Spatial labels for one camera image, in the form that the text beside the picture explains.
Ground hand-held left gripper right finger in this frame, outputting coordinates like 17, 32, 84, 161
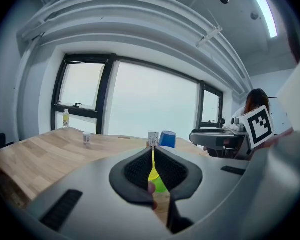
153, 130, 300, 236

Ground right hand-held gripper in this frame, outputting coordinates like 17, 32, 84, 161
189, 104, 276, 161

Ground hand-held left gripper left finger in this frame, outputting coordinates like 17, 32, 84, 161
24, 146, 171, 240

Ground blue paper cup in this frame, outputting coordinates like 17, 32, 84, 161
158, 130, 178, 149

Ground yellow paper cup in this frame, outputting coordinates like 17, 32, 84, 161
148, 148, 161, 181

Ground person's right forearm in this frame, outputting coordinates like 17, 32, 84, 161
258, 127, 296, 150

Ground person's left hand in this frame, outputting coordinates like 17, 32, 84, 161
147, 180, 159, 211

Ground black-framed window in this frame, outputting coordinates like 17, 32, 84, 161
197, 80, 225, 130
50, 53, 117, 135

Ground grey pen holder block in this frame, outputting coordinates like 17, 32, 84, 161
147, 130, 161, 148

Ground clear bottle yellow label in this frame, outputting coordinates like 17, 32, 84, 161
62, 108, 71, 130

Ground white ceiling pipes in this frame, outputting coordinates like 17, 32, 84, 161
16, 0, 255, 100

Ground long ceiling light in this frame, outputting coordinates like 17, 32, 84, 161
254, 0, 278, 39

